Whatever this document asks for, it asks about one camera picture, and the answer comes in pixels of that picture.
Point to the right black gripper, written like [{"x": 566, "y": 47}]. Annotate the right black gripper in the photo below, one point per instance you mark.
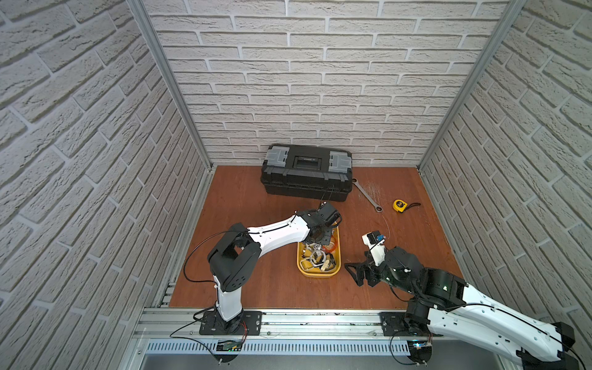
[{"x": 368, "y": 268}]

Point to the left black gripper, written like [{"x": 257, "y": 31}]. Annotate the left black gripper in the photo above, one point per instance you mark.
[{"x": 321, "y": 233}]

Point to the red transparent watch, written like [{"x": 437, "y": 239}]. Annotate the red transparent watch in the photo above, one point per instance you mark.
[{"x": 329, "y": 249}]

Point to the clear white watch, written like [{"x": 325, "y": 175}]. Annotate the clear white watch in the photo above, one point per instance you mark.
[{"x": 317, "y": 257}]

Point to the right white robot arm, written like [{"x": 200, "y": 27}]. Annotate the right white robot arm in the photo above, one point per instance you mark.
[{"x": 444, "y": 304}]

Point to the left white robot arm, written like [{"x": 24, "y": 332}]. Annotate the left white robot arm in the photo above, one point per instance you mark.
[{"x": 233, "y": 259}]

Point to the black plastic toolbox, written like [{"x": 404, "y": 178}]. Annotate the black plastic toolbox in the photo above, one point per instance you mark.
[{"x": 312, "y": 172}]

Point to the yellow rectangular tray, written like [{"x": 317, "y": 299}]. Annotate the yellow rectangular tray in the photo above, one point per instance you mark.
[{"x": 304, "y": 251}]

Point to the silver combination wrench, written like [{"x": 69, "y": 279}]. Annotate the silver combination wrench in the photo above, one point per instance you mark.
[{"x": 375, "y": 205}]

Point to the yellow tape measure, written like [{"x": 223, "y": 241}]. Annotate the yellow tape measure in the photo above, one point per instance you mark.
[{"x": 399, "y": 206}]

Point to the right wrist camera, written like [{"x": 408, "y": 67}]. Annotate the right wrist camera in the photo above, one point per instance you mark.
[{"x": 375, "y": 242}]

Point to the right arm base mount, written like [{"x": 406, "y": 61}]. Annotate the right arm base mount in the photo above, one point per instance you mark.
[{"x": 393, "y": 324}]

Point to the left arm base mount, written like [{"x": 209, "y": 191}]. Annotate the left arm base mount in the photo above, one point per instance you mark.
[{"x": 247, "y": 322}]

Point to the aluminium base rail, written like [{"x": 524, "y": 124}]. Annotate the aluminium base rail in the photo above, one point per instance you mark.
[{"x": 278, "y": 332}]

